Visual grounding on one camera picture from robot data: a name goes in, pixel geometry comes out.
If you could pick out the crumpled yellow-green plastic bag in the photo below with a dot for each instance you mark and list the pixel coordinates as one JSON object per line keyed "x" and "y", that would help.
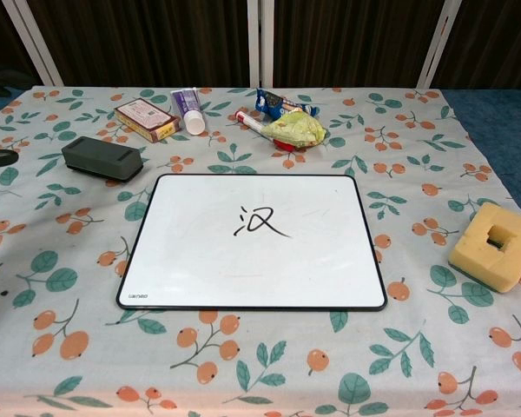
{"x": 295, "y": 129}

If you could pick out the yellow sponge with square hole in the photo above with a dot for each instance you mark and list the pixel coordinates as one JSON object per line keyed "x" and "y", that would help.
{"x": 473, "y": 249}

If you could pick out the purple toothpaste tube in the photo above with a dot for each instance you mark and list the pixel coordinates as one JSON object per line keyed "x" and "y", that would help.
{"x": 187, "y": 106}

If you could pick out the white board with black frame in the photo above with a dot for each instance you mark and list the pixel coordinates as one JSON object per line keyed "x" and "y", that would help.
{"x": 199, "y": 269}

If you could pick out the white upright frame post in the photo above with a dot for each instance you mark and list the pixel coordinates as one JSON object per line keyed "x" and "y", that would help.
{"x": 260, "y": 43}

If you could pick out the floral print tablecloth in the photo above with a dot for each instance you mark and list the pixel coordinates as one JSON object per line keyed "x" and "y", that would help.
{"x": 91, "y": 260}

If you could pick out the blue cookie snack packet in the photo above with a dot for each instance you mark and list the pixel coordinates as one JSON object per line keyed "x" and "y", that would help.
{"x": 271, "y": 103}

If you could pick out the white marker with red cap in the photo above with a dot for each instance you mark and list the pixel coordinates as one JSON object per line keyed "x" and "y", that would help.
{"x": 249, "y": 121}

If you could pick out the black board eraser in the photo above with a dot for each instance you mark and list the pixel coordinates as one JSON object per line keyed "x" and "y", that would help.
{"x": 100, "y": 157}

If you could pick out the white slanted frame post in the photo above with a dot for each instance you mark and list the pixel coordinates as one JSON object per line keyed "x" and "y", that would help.
{"x": 438, "y": 43}
{"x": 34, "y": 39}

